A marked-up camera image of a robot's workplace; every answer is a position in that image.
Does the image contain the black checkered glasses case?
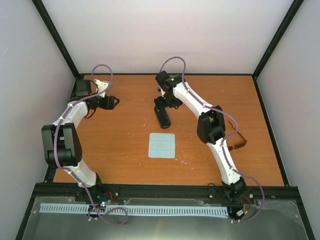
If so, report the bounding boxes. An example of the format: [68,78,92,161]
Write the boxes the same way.
[154,106,171,129]

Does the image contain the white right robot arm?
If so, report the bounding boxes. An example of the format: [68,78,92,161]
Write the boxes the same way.
[154,70,246,202]

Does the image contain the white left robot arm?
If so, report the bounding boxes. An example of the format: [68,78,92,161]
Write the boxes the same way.
[41,79,120,202]

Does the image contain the brown translucent sunglasses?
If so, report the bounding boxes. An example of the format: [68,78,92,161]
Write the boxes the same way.
[226,120,248,152]

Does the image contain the light blue cleaning cloth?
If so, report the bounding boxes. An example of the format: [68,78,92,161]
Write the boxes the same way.
[148,133,176,159]

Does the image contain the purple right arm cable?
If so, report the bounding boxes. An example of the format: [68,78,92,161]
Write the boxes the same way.
[159,56,265,224]

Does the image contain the black left frame post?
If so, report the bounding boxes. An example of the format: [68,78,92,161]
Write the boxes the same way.
[32,0,80,79]

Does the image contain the black frame post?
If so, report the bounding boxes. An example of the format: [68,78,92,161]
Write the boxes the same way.
[32,0,80,79]
[252,0,304,80]

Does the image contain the light blue slotted cable duct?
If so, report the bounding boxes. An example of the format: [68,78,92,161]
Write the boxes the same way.
[39,203,229,218]

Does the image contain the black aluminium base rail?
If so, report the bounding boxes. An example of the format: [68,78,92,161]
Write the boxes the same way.
[33,183,300,204]

